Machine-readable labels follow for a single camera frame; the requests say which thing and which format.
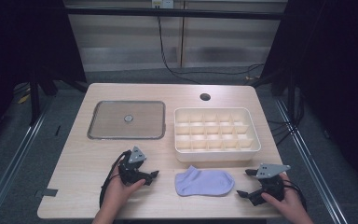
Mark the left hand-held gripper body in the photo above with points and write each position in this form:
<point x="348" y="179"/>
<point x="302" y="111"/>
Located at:
<point x="130" y="174"/>

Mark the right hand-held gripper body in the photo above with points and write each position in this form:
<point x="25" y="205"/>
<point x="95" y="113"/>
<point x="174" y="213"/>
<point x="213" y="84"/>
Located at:
<point x="272" y="188"/>

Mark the white compartment organizer box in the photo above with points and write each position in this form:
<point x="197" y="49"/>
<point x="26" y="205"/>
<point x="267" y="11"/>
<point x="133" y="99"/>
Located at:
<point x="214" y="155"/>

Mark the light purple sock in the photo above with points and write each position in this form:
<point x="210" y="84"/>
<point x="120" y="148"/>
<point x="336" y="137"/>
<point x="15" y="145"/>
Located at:
<point x="203" y="183"/>

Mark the person's right hand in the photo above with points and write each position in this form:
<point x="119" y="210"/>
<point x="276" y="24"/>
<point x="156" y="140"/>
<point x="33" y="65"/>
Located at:
<point x="289" y="202"/>

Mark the person's left hand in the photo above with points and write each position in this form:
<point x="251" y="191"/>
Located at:
<point x="115" y="196"/>

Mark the clear rectangular lid with knob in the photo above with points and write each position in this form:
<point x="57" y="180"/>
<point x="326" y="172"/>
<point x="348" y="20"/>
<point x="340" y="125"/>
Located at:
<point x="115" y="124"/>

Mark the grey tape piece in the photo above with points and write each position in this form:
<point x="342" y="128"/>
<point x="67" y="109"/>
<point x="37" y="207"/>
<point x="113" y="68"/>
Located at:
<point x="47" y="193"/>

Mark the black metal stand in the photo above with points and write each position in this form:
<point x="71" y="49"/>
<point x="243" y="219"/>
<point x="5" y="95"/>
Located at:
<point x="291" y="96"/>
<point x="34" y="99"/>

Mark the dark curtain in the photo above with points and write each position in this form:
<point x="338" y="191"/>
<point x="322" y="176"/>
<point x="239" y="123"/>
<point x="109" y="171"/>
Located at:
<point x="21" y="40"/>
<point x="335" y="62"/>

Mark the black horizontal bar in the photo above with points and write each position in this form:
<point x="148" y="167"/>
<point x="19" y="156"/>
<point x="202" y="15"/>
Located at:
<point x="174" y="13"/>

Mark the aluminium floor rail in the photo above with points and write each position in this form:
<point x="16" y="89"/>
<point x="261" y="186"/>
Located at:
<point x="12" y="168"/>
<point x="310" y="165"/>

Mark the white wall power outlet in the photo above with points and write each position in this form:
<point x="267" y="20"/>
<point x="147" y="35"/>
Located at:
<point x="162" y="3"/>

